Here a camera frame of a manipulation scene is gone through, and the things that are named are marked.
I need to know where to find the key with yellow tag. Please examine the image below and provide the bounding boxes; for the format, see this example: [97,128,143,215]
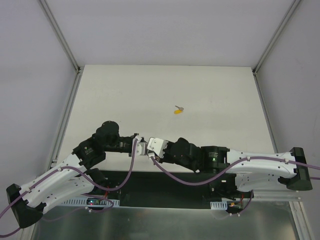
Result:
[173,105,184,115]

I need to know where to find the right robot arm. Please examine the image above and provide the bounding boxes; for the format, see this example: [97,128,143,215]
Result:
[147,138,313,198]

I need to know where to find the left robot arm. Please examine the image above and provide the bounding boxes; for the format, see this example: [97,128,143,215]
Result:
[6,121,142,229]

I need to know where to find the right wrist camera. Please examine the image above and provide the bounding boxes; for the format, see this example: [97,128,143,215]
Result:
[147,137,169,159]

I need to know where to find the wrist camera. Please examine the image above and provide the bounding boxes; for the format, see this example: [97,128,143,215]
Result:
[128,133,148,157]
[147,137,169,159]

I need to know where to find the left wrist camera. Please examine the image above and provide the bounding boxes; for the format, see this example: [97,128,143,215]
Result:
[128,133,148,157]

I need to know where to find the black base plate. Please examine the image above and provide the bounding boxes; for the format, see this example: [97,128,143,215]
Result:
[86,168,251,209]

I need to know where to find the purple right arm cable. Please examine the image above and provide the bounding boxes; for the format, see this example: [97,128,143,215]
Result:
[151,154,320,220]

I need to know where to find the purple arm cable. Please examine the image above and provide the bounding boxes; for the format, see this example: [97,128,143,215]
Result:
[0,138,140,238]
[151,154,320,220]

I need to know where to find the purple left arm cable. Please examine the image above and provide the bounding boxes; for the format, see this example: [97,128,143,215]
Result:
[0,138,140,238]

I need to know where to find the right white cable duct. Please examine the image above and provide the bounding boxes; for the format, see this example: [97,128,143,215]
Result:
[210,200,228,211]

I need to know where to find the white cable duct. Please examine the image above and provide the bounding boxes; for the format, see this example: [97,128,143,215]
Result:
[210,200,228,211]
[60,196,120,208]

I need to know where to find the left white cable duct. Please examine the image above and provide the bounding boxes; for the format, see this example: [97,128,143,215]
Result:
[60,196,120,208]

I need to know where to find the right aluminium frame post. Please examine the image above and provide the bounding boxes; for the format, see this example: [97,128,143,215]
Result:
[252,0,305,76]

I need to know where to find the aluminium frame post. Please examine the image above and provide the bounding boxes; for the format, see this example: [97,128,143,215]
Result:
[38,0,85,75]
[252,0,305,76]

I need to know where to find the left aluminium frame post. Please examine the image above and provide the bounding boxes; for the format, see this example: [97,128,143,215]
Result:
[38,0,85,75]

